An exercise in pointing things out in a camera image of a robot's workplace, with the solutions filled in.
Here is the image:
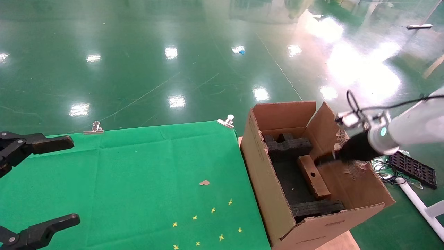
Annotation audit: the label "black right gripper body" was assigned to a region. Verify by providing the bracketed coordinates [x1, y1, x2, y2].
[334, 131, 376, 162]

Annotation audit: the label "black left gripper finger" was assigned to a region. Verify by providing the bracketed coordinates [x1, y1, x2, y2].
[0, 131, 75, 177]
[0, 213, 81, 250]

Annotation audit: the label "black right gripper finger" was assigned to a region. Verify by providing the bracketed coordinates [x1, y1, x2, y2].
[315, 152, 339, 165]

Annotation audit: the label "small long cardboard box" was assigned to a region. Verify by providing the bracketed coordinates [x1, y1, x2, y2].
[297, 155, 331, 200]

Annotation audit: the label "large open cardboard carton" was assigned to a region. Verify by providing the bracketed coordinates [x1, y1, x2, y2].
[240, 101, 396, 250]

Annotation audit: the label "notched black foam block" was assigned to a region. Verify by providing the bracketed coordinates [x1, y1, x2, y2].
[262, 133, 313, 163]

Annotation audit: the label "flat black foam sheet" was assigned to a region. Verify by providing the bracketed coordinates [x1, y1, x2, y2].
[273, 160, 318, 206]

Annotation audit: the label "silver metal binder clip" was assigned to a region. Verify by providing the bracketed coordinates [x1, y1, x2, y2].
[217, 114, 235, 129]
[83, 121, 105, 135]

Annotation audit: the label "black grid tray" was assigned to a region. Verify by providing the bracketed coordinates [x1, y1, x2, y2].
[388, 151, 438, 190]

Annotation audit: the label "green table cloth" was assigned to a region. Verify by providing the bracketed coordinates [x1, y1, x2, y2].
[0, 120, 271, 250]

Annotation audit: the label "pale wooden strip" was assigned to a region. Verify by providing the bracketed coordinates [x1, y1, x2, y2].
[422, 54, 444, 80]

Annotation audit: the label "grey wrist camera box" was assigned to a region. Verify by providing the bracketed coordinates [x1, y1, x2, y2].
[335, 111, 369, 130]

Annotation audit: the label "grey metal camera bracket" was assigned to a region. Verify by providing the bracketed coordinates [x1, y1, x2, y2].
[367, 110, 392, 127]

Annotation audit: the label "loose thin black cables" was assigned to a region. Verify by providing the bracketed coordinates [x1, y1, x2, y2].
[372, 158, 405, 185]

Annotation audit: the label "thick braided black cable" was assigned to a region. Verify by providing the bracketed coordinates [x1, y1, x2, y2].
[346, 90, 444, 114]

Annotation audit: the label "white pipe frame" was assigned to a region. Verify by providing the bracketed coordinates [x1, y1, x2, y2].
[395, 177, 444, 241]

